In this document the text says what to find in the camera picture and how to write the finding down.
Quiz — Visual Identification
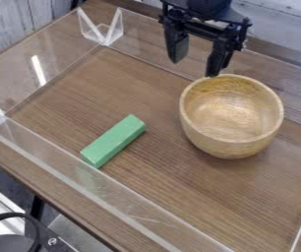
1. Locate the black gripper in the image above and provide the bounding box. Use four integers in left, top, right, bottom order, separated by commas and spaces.
159, 0, 253, 78

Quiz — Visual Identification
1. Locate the green rectangular block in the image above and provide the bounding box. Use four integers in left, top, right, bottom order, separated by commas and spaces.
80, 114, 147, 168

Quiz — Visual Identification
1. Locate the light brown wooden bowl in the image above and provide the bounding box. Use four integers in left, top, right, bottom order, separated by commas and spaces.
179, 74, 285, 159

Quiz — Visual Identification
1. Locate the black table leg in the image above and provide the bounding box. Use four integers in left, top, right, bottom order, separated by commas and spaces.
31, 196, 44, 221

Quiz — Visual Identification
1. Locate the clear acrylic corner bracket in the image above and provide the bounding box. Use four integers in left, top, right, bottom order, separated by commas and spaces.
77, 8, 123, 46

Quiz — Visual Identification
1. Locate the clear acrylic barrier wall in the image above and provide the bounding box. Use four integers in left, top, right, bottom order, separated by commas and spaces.
0, 0, 301, 252

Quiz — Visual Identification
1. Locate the grey metal base plate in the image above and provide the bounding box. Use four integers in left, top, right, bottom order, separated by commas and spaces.
25, 219, 79, 252

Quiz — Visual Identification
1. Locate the black cable loop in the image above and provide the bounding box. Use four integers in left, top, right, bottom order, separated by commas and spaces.
0, 212, 43, 252

